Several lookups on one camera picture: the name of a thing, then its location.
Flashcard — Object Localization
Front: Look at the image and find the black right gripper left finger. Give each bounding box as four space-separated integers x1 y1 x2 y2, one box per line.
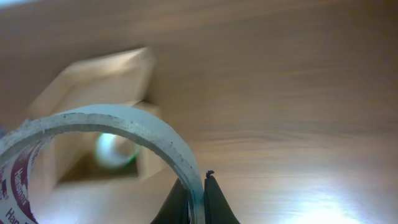
150 179 190 224

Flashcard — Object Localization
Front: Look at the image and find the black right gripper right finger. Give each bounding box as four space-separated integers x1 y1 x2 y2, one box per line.
204 170 239 224

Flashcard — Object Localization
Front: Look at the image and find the green tape roll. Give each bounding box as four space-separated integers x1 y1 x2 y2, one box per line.
94 133 141 169

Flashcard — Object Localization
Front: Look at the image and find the beige masking tape roll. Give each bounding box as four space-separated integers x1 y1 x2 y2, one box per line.
1 104 205 223

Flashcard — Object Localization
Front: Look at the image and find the brown cardboard box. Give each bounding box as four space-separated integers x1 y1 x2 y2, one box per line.
29 47 165 192

